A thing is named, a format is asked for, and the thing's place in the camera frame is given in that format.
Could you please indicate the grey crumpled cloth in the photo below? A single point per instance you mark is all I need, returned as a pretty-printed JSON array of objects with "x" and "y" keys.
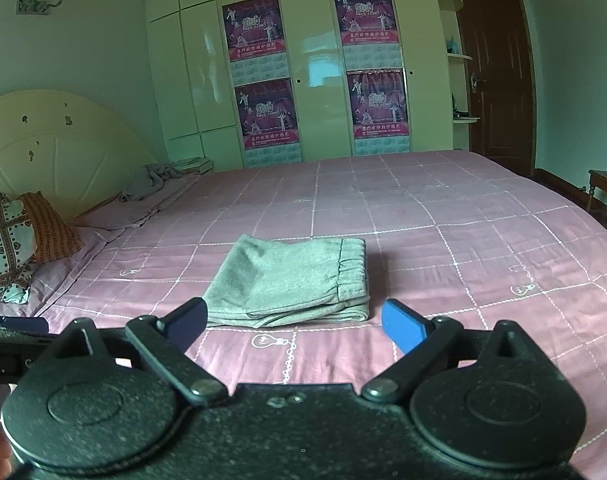
[{"x": 148, "y": 180}]

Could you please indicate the purple poster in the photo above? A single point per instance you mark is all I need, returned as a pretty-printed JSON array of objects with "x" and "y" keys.
[
  {"x": 267, "y": 116},
  {"x": 366, "y": 22},
  {"x": 378, "y": 104},
  {"x": 253, "y": 28}
]

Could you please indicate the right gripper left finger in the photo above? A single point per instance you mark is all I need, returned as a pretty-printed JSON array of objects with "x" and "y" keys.
[{"x": 162, "y": 343}]

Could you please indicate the grey-green fleece pants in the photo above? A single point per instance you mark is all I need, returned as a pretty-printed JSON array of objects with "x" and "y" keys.
[{"x": 267, "y": 284}]

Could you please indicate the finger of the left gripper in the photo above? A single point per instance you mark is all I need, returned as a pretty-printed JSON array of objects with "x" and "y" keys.
[{"x": 34, "y": 326}]

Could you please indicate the lower right purple poster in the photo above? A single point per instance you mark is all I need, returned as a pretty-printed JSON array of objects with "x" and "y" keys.
[{"x": 378, "y": 104}]

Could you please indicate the upper left purple poster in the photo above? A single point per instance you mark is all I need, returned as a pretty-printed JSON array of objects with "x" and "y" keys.
[{"x": 253, "y": 28}]

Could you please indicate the dark brown wooden door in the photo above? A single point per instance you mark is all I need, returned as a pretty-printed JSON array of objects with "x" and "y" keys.
[{"x": 501, "y": 87}]

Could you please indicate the folded clothes stack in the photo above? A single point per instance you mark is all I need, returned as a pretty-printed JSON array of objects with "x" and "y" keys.
[{"x": 200, "y": 165}]

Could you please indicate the cream corner shelves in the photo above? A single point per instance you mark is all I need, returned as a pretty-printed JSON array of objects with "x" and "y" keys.
[{"x": 459, "y": 64}]

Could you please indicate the patterned teal brown pillow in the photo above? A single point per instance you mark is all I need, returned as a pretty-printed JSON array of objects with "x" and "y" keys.
[{"x": 17, "y": 249}]

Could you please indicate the cream wooden headboard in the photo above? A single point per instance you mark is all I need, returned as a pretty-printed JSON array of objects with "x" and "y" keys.
[{"x": 69, "y": 148}]

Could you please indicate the orange striped pillow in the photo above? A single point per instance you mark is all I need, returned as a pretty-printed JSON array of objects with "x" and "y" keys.
[{"x": 54, "y": 239}]

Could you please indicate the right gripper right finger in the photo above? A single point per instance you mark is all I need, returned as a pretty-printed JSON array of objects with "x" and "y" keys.
[{"x": 425, "y": 345}]

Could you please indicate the lower left purple poster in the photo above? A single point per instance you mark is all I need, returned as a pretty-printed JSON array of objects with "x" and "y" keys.
[{"x": 267, "y": 116}]

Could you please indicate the upper right purple poster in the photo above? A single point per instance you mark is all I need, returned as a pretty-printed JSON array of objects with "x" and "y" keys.
[{"x": 366, "y": 22}]

